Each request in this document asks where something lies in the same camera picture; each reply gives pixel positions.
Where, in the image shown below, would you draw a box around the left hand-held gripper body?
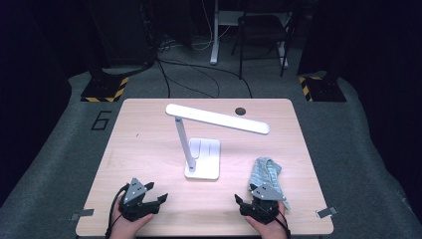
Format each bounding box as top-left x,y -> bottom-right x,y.
118,177 -> 160,222

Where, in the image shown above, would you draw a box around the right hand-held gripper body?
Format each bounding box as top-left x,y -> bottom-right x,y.
239,181 -> 287,224

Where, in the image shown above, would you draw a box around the light blue striped cloth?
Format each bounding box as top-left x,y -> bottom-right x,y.
248,156 -> 292,211

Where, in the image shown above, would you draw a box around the white desk lamp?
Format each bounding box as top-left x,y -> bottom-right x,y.
164,103 -> 272,181

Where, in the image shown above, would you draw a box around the person's right hand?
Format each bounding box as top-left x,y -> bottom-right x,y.
245,202 -> 290,239

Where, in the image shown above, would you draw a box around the person's left hand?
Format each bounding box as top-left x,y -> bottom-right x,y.
108,200 -> 154,239

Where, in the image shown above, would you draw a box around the grey metal tab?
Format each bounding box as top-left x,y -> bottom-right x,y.
316,206 -> 338,219
69,208 -> 96,222

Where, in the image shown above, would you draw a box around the black stand base striped tape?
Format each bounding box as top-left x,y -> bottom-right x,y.
298,74 -> 347,103
80,68 -> 129,104

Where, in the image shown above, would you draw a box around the black curtain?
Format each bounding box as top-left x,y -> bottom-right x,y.
297,0 -> 422,213
0,0 -> 88,207

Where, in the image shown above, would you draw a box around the dark cabinet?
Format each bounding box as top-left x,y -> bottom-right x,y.
84,0 -> 157,68

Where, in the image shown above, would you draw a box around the black folding chair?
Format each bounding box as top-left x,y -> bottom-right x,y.
231,13 -> 297,80

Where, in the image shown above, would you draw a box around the left hand-held gripper cable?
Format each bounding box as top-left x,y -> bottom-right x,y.
105,183 -> 131,239

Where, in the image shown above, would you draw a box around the hand-held gripper cable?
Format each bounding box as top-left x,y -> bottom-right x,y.
105,183 -> 131,239
263,203 -> 293,239

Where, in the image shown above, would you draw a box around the right hand-held gripper cable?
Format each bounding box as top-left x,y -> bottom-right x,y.
263,203 -> 293,239

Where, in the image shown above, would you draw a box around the thick black floor cable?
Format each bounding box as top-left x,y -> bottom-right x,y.
99,59 -> 157,78

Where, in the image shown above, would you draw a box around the white cable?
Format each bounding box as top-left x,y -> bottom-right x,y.
190,0 -> 233,52

